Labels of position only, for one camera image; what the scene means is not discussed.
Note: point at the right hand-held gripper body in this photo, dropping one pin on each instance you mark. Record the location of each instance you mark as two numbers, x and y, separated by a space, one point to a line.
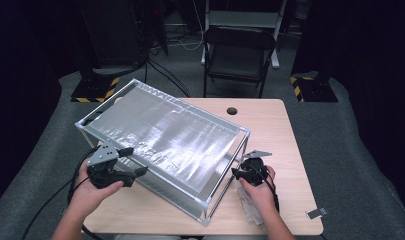
255 171

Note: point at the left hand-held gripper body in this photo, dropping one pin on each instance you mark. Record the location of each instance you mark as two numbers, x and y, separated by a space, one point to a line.
103 160

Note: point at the clear plastic-lined metal-frame box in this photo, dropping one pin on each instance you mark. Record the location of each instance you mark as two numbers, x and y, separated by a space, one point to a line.
163 140

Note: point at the person's right hand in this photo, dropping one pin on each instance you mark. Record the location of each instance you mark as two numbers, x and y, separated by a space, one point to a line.
261 196

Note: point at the person's left hand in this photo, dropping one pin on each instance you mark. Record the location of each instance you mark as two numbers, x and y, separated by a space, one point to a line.
90 196

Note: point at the black yellow striped stand base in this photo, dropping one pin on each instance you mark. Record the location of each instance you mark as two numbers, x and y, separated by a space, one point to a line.
315 90
93 88

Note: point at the grey tape strip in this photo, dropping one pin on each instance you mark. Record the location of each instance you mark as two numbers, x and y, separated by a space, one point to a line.
316 213

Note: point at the black folding chair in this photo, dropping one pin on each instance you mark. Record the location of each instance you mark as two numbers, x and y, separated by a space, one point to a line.
243 18
238 63

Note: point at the dark curtain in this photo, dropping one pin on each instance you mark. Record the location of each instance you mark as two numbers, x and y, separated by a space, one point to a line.
20 83
373 83

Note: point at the black equipment cabinet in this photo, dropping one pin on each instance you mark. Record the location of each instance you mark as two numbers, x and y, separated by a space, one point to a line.
113 33

